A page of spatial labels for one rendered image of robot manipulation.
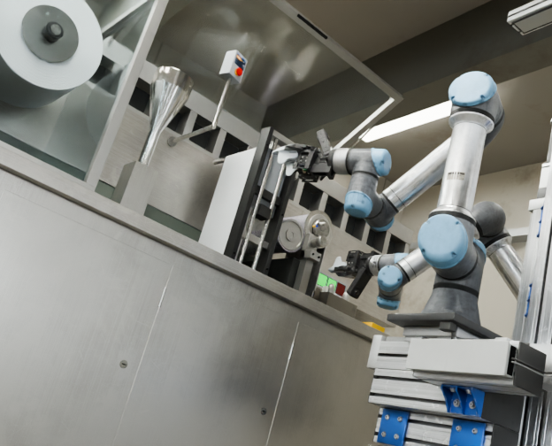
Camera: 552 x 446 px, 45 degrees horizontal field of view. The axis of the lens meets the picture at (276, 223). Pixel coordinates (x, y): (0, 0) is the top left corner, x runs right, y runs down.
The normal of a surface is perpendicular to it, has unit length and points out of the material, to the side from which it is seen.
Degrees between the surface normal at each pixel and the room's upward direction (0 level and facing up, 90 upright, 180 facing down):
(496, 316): 90
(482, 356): 90
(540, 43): 180
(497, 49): 90
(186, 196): 90
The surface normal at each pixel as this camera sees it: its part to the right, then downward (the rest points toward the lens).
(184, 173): 0.63, -0.09
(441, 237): -0.49, -0.29
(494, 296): -0.78, -0.40
